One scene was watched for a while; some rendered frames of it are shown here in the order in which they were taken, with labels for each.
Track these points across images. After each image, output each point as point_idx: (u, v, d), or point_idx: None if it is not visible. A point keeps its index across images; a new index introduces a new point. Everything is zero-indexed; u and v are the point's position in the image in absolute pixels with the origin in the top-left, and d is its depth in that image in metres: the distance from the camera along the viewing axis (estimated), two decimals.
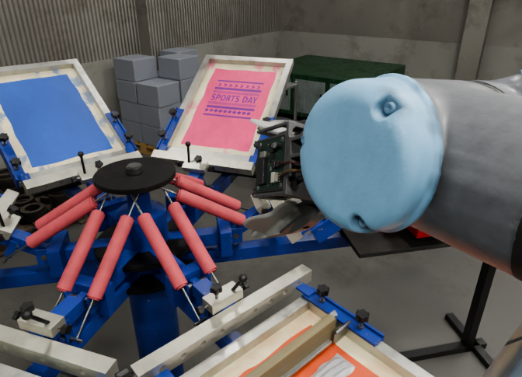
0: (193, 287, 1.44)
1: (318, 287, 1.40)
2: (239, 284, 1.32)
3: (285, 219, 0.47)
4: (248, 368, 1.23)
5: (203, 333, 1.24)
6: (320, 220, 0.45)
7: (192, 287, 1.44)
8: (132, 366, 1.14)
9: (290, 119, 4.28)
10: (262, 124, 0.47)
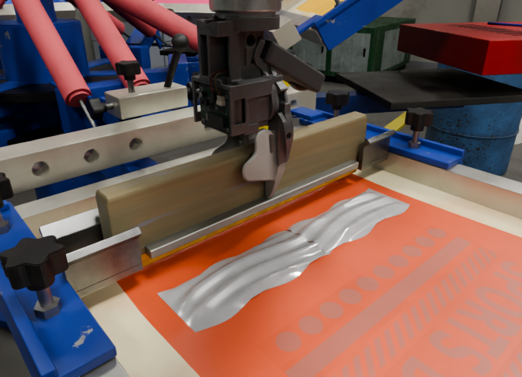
0: (100, 101, 0.80)
1: (328, 92, 0.75)
2: (175, 61, 0.67)
3: (272, 150, 0.49)
4: None
5: (92, 136, 0.59)
6: (292, 120, 0.47)
7: (100, 102, 0.80)
8: None
9: None
10: (216, 148, 0.51)
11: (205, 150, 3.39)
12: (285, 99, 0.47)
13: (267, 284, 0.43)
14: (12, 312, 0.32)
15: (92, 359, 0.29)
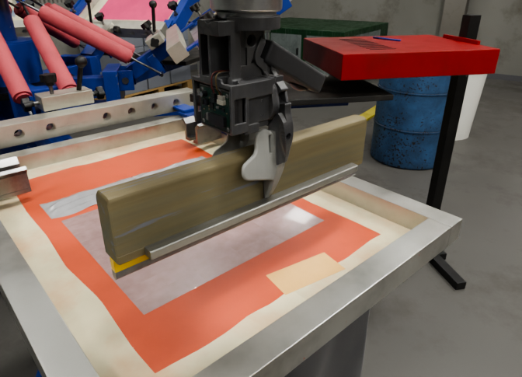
0: None
1: (191, 93, 1.10)
2: (80, 74, 1.02)
3: (271, 150, 0.49)
4: (78, 165, 0.93)
5: (20, 121, 0.94)
6: (292, 120, 0.47)
7: None
8: None
9: None
10: (217, 148, 0.51)
11: None
12: (285, 99, 0.47)
13: None
14: None
15: None
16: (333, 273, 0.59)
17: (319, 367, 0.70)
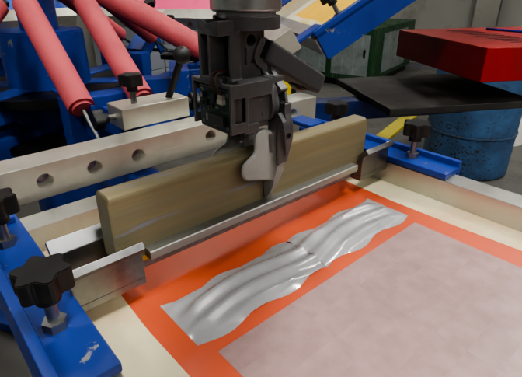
0: (102, 110, 0.81)
1: (327, 102, 0.76)
2: (176, 73, 0.68)
3: (271, 149, 0.49)
4: None
5: (95, 148, 0.60)
6: (292, 120, 0.47)
7: (102, 111, 0.81)
8: None
9: None
10: (217, 148, 0.51)
11: (205, 152, 3.40)
12: (285, 99, 0.47)
13: (268, 297, 0.44)
14: (20, 329, 0.33)
15: (99, 375, 0.30)
16: None
17: None
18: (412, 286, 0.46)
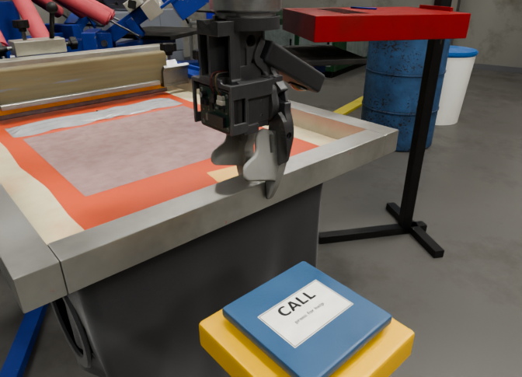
0: None
1: (161, 43, 1.14)
2: (51, 20, 1.06)
3: (273, 150, 0.48)
4: None
5: None
6: (293, 120, 0.47)
7: None
8: None
9: None
10: (216, 148, 0.51)
11: None
12: (285, 99, 0.47)
13: (64, 125, 0.82)
14: None
15: None
16: None
17: (266, 275, 0.74)
18: (148, 123, 0.84)
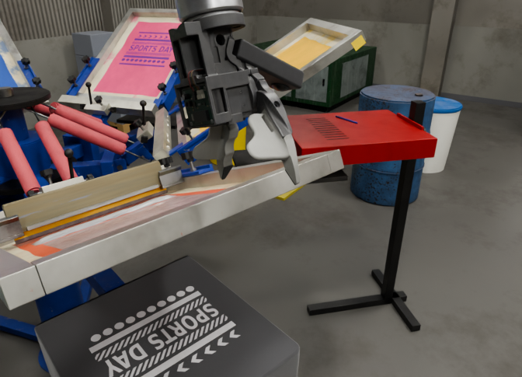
0: None
1: (159, 159, 1.35)
2: (70, 163, 1.30)
3: (271, 128, 0.47)
4: None
5: None
6: (274, 92, 0.48)
7: None
8: None
9: None
10: (198, 144, 0.54)
11: None
12: (264, 89, 0.49)
13: (77, 229, 0.97)
14: None
15: None
16: None
17: None
18: (144, 211, 0.98)
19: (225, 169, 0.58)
